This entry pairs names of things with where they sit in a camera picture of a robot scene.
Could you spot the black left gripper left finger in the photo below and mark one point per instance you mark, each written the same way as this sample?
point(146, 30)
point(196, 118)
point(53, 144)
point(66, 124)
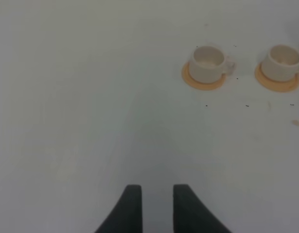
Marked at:
point(126, 216)

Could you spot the white teacup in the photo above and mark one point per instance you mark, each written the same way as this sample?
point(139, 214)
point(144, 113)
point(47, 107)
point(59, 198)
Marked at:
point(209, 63)
point(281, 63)

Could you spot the left orange saucer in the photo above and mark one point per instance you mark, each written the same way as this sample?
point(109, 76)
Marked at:
point(198, 85)

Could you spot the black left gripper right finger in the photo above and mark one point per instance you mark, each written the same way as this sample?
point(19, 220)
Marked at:
point(190, 215)

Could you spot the right orange saucer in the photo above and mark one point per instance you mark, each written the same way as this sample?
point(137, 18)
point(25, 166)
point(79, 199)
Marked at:
point(283, 87)

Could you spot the right white teacup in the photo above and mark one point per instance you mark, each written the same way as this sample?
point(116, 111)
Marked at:
point(281, 63)

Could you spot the left white teacup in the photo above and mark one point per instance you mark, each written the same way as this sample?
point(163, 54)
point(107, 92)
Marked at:
point(209, 63)

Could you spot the orange saucer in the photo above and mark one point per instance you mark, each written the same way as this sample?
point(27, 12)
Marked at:
point(283, 87)
point(198, 85)

